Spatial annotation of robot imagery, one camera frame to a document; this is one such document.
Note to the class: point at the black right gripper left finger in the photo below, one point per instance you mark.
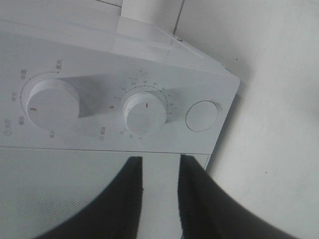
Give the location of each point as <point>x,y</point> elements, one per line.
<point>114,214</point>

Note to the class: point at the white microwave oven body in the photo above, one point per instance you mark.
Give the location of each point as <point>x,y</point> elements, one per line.
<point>106,66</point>

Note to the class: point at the round white door button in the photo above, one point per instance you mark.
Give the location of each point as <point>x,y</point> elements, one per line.
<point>201,116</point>

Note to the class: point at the white microwave door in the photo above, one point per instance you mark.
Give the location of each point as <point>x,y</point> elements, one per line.
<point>42,188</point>

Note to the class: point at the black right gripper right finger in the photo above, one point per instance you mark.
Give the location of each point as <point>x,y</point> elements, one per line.
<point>271,204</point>

